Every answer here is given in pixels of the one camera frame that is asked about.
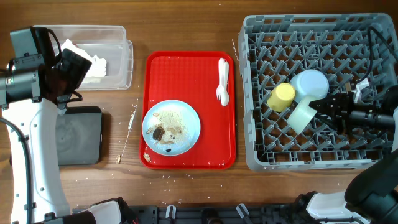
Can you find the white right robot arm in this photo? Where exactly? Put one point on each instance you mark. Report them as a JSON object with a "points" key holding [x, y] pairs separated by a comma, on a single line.
{"points": [[371, 196]]}

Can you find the black waste tray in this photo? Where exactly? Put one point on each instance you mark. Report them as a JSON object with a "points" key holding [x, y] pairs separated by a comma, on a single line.
{"points": [[79, 136]]}

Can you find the yellow plastic cup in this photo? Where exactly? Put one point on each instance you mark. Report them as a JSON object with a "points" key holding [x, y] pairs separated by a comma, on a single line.
{"points": [[281, 97]]}

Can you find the clear plastic waste bin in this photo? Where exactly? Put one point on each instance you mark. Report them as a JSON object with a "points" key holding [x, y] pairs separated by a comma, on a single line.
{"points": [[102, 42]]}

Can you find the white napkin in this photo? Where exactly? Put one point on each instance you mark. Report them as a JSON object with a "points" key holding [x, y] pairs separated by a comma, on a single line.
{"points": [[98, 65]]}

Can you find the light blue bowl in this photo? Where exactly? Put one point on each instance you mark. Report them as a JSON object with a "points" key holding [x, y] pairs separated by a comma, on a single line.
{"points": [[310, 82]]}

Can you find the food scrap on table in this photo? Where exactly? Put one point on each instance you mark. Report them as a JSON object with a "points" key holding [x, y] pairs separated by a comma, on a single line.
{"points": [[118, 159]]}

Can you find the mint green bowl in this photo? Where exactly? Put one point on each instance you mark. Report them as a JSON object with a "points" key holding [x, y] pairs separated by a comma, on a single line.
{"points": [[302, 114]]}

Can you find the red serving tray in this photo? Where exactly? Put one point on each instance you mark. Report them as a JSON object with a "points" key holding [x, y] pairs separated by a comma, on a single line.
{"points": [[192, 77]]}

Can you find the grey dishwasher rack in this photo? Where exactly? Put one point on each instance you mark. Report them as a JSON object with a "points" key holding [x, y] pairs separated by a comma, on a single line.
{"points": [[345, 48]]}

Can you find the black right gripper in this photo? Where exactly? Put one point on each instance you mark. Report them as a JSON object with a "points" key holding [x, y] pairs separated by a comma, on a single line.
{"points": [[343, 109]]}

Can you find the white plastic spoon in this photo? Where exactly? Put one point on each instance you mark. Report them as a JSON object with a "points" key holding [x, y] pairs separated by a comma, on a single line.
{"points": [[224, 92]]}

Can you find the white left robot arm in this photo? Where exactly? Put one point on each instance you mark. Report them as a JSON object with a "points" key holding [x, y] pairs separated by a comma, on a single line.
{"points": [[38, 192]]}

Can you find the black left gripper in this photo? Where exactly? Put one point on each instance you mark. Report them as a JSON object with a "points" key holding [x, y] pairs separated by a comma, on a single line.
{"points": [[77, 66]]}

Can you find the light blue dirty plate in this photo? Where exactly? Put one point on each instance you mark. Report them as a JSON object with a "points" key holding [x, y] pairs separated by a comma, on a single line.
{"points": [[171, 128]]}

